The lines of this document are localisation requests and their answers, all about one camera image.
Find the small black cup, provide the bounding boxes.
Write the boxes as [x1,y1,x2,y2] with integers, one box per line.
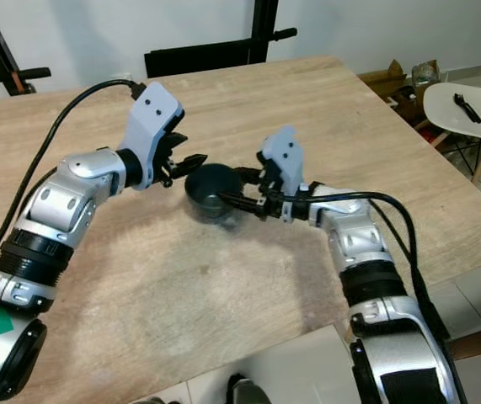
[184,162,248,224]

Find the black metal rack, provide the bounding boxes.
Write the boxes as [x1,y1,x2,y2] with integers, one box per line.
[144,0,299,80]

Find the brown cardboard box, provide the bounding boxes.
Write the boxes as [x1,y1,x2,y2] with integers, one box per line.
[358,59,414,104]

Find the white shell chair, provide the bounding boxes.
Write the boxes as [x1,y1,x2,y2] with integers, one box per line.
[423,78,481,183]

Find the dark robot foot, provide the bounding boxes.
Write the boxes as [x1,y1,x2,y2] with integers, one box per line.
[227,375,276,404]

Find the small black tool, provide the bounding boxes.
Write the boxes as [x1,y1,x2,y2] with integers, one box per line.
[452,93,481,125]

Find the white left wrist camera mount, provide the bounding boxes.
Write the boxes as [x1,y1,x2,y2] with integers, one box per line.
[120,82,184,188]

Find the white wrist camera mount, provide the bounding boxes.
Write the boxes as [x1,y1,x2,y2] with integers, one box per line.
[259,125,304,199]
[120,82,184,188]

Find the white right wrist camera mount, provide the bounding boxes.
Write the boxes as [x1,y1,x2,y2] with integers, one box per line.
[259,125,304,199]

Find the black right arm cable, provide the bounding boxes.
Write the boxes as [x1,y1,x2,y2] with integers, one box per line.
[281,191,453,339]

